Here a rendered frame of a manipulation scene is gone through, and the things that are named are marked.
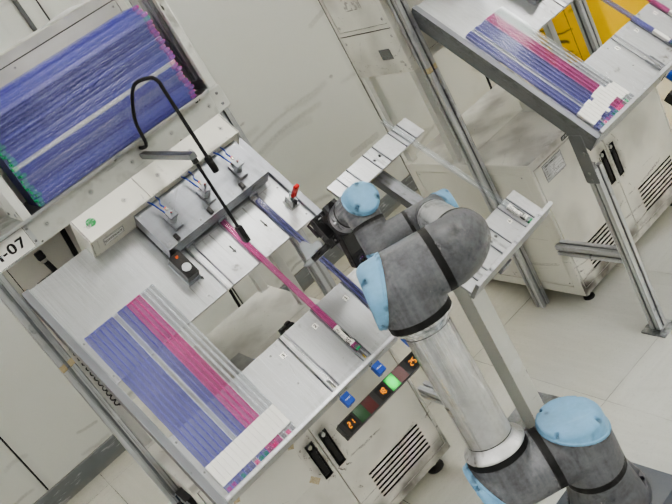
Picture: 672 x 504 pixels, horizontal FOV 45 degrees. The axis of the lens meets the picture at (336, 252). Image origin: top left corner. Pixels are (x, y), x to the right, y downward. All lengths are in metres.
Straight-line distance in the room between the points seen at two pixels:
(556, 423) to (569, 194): 1.50
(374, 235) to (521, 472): 0.57
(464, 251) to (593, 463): 0.45
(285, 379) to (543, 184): 1.22
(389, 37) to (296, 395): 1.36
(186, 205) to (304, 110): 2.09
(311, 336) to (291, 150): 2.17
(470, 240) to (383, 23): 1.59
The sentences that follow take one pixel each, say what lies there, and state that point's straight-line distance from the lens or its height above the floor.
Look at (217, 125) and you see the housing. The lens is 2.21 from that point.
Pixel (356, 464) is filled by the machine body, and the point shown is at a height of 0.28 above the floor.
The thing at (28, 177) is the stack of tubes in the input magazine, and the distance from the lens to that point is 2.07.
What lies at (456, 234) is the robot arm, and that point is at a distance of 1.32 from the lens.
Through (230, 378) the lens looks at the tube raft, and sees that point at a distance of 1.96.
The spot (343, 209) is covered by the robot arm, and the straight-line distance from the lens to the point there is 1.73.
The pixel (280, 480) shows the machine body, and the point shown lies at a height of 0.44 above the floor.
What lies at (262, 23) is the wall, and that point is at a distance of 4.05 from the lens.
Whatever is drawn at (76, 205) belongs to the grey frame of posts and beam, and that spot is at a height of 1.34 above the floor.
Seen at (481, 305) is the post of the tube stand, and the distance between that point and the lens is 2.36.
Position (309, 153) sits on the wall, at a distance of 4.14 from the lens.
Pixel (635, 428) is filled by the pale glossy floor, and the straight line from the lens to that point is 2.57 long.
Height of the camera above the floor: 1.77
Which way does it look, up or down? 24 degrees down
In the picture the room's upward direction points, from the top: 31 degrees counter-clockwise
